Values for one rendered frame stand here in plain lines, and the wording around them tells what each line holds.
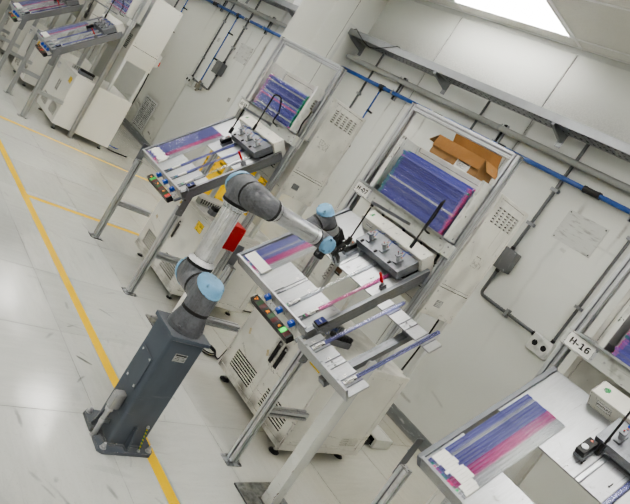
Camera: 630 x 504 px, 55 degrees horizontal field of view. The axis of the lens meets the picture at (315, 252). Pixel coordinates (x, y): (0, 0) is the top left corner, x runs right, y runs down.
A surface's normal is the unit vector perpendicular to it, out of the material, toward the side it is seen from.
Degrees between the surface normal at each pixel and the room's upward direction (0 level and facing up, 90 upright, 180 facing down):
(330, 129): 90
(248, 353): 90
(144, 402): 90
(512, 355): 90
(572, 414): 44
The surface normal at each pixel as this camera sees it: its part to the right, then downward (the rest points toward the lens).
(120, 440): 0.51, 0.48
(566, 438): -0.07, -0.79
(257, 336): -0.65, -0.28
